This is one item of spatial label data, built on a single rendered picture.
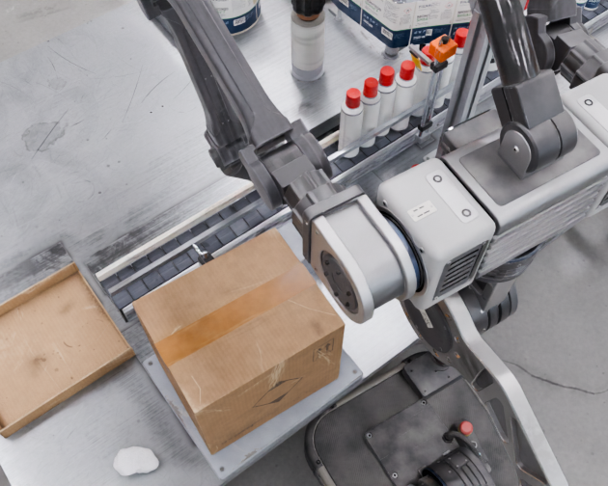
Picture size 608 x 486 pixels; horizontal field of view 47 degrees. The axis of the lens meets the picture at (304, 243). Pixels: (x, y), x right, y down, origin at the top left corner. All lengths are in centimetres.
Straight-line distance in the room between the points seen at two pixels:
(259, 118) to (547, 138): 39
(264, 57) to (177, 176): 42
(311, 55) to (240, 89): 83
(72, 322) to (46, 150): 50
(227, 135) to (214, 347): 41
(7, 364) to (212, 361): 56
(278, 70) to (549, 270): 131
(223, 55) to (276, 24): 102
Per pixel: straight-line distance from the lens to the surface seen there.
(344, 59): 196
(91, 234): 174
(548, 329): 261
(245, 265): 130
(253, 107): 102
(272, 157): 100
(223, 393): 120
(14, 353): 165
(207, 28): 106
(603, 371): 261
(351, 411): 212
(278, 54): 197
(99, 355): 159
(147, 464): 147
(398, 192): 89
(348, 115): 162
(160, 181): 179
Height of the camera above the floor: 225
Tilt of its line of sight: 59 degrees down
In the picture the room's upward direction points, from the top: straight up
